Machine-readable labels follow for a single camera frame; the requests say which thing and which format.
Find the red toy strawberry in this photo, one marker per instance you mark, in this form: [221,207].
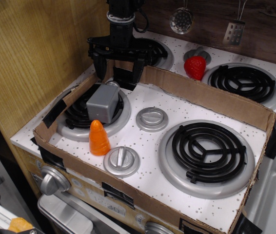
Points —
[195,67]

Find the orange object bottom left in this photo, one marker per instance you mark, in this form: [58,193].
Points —
[19,224]

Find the brown cardboard box frame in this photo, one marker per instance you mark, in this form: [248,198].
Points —
[147,194]

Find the oven clock display panel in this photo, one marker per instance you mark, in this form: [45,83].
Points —
[103,201]

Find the hanging round metal strainer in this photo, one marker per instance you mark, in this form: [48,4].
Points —
[182,19]

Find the silver back stovetop knob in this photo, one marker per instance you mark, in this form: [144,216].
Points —
[198,52]

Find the back right black burner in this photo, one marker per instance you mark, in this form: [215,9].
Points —
[246,80]

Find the black burner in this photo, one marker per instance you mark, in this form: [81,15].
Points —
[74,123]
[246,80]
[162,55]
[206,159]

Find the grey sink basin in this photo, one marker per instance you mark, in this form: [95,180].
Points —
[260,207]

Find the hanging metal grater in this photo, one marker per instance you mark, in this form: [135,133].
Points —
[235,28]

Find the silver upper stovetop knob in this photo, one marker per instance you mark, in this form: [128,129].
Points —
[152,119]

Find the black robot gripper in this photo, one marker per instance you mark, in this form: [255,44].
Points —
[120,44]

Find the orange toy carrot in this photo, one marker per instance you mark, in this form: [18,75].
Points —
[98,139]

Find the silver oven front knob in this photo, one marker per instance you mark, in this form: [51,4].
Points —
[53,181]

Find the front right black burner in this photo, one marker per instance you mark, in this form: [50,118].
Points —
[206,159]

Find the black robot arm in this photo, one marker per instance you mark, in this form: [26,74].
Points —
[123,11]

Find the silver stovetop knob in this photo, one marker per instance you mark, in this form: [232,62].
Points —
[152,119]
[121,162]
[198,52]

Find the back left black burner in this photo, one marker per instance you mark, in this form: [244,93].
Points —
[162,55]

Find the silver oven door handle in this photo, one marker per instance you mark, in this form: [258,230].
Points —
[69,219]

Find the silver lower stovetop knob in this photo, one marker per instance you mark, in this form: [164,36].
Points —
[121,162]

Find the front left black burner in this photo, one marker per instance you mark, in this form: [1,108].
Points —
[74,123]

